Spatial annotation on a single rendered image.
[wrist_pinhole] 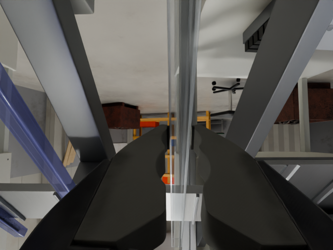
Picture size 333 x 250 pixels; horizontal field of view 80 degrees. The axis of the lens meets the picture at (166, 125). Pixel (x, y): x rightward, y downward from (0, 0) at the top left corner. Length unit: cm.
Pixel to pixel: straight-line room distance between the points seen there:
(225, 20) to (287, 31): 40
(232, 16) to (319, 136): 1080
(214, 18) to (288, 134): 958
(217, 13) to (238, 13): 5
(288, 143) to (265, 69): 983
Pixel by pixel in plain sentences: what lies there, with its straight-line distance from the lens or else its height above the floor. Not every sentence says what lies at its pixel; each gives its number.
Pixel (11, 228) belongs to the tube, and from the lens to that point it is 35.
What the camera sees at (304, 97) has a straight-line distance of 126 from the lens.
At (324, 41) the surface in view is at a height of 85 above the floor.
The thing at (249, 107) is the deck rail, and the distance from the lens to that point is 28.
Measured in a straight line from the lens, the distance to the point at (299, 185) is 45.
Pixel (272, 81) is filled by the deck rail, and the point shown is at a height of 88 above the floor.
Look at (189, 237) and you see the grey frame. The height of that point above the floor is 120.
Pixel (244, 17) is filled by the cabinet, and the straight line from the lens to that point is 63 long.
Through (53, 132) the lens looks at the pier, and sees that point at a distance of 458.
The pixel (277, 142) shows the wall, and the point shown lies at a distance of 997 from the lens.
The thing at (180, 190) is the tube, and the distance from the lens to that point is 18.
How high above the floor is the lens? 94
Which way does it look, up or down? 4 degrees down
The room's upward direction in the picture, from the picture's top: 180 degrees counter-clockwise
